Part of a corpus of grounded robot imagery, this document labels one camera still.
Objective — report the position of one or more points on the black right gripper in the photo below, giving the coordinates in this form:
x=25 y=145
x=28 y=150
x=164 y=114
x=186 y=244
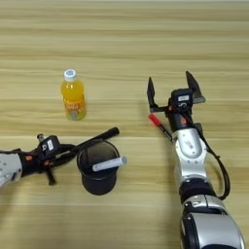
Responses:
x=181 y=121

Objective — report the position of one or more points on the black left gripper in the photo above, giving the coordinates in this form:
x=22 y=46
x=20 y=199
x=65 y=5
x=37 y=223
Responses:
x=32 y=162

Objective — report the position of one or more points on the black marker pen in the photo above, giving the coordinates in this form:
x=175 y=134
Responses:
x=103 y=134

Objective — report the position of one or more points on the orange juice bottle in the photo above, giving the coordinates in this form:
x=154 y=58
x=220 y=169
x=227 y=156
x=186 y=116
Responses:
x=73 y=97

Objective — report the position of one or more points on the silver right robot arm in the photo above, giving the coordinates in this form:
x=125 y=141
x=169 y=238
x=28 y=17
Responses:
x=194 y=162

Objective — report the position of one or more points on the right gripper labelled black box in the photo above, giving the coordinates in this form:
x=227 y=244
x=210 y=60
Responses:
x=181 y=99

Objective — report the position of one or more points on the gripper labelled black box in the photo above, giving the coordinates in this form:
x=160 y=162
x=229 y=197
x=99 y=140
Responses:
x=49 y=145
x=181 y=99

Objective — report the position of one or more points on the left gripper labelled black box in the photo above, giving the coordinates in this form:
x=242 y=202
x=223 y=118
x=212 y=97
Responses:
x=49 y=145

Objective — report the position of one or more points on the red marker pen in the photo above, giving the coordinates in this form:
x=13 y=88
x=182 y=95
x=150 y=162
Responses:
x=155 y=120

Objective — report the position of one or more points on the black pen cup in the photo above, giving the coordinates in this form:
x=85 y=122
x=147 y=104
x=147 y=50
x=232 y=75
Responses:
x=97 y=181

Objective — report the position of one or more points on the grey marker pen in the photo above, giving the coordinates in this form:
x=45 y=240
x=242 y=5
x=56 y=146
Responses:
x=108 y=164

